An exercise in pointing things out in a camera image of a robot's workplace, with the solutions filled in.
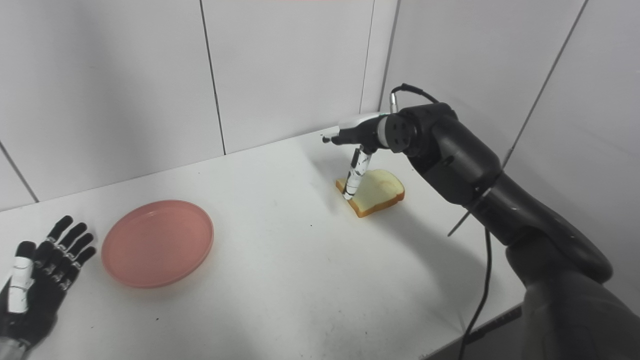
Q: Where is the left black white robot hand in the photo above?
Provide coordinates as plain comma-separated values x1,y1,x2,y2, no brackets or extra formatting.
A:
0,215,97,351

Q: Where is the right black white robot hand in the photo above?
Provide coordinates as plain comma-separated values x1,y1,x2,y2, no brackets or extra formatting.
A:
322,112,391,201

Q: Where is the slice of bread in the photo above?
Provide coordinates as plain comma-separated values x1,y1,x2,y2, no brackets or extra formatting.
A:
335,169,406,219

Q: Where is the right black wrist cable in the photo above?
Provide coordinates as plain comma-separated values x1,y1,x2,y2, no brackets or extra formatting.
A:
390,83,494,360

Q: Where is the pink round plate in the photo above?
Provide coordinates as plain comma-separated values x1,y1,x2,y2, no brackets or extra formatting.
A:
101,200,215,289

